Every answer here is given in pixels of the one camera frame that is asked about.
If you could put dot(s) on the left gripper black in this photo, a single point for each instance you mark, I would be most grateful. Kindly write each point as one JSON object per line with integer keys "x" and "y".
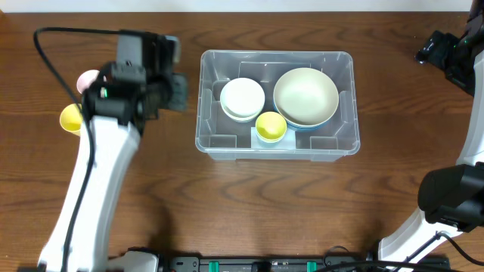
{"x": 181, "y": 101}

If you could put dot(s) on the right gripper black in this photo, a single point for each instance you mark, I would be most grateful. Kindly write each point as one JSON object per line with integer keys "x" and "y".
{"x": 448, "y": 44}

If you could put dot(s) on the pink cup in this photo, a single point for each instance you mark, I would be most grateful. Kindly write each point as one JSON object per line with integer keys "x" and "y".
{"x": 85, "y": 80}

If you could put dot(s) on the yellow cup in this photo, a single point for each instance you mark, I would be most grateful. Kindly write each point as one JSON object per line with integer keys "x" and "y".
{"x": 71, "y": 119}
{"x": 270, "y": 125}

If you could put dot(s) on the white small bowl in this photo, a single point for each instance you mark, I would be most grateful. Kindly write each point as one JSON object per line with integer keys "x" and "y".
{"x": 242, "y": 97}

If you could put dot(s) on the blue cup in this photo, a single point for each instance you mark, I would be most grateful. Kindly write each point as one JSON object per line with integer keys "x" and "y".
{"x": 270, "y": 141}

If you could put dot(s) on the beige large bowl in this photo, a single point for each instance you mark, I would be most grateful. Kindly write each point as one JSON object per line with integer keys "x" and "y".
{"x": 306, "y": 96}

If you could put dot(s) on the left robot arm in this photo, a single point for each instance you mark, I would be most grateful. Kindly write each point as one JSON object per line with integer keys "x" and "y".
{"x": 80, "y": 239}

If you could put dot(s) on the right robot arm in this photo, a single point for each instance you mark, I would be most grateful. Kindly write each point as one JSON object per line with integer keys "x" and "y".
{"x": 450, "y": 200}

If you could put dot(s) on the clear plastic storage container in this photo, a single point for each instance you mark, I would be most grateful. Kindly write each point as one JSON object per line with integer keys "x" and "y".
{"x": 224, "y": 139}

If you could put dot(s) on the dark blue bowl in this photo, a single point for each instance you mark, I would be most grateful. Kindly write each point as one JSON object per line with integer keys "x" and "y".
{"x": 301, "y": 128}

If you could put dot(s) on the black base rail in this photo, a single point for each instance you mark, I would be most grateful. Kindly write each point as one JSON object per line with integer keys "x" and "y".
{"x": 330, "y": 262}

